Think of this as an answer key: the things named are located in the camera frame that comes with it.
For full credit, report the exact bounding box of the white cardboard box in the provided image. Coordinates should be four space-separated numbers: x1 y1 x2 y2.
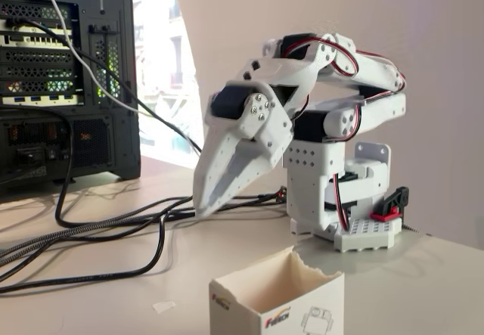
209 247 345 335

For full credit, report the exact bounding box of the black computer tower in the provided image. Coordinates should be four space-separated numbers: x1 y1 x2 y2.
0 0 142 200

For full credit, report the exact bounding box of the black red table clamp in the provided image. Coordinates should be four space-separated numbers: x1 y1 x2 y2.
369 185 411 221

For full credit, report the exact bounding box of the small white tape piece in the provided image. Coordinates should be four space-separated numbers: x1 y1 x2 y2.
152 299 176 314

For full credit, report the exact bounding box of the red black servo wire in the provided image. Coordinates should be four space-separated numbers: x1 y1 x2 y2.
283 34 408 141
331 173 355 234

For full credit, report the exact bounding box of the thin black cable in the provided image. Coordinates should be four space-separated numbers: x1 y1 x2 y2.
3 17 203 154

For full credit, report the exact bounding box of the grey braided cable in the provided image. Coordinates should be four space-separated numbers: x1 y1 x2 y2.
0 187 288 270

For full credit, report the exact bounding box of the thin twisted metal cord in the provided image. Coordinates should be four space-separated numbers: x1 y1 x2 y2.
400 222 433 237

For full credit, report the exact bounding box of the smooth black printed cable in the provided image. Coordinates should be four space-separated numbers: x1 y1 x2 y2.
0 206 200 295

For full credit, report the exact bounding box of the thin white cable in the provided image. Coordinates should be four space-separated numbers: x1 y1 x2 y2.
36 0 201 154

